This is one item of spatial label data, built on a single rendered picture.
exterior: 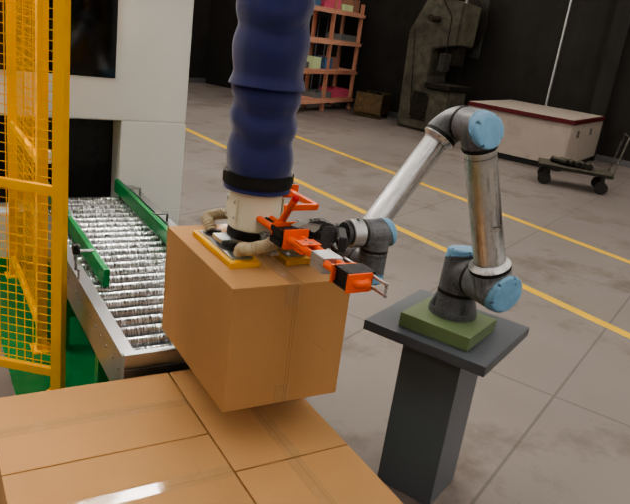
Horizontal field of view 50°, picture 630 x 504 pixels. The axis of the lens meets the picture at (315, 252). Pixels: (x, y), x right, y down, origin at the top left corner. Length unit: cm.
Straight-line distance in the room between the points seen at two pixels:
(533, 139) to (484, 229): 983
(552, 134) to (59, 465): 1077
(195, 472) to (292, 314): 53
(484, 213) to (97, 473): 145
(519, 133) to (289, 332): 1042
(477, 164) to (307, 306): 73
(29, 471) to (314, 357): 87
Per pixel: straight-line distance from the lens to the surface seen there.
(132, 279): 332
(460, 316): 263
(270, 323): 199
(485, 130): 221
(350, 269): 169
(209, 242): 220
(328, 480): 208
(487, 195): 230
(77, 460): 211
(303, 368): 212
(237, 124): 208
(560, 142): 1204
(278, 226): 200
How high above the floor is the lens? 180
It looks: 19 degrees down
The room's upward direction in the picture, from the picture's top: 8 degrees clockwise
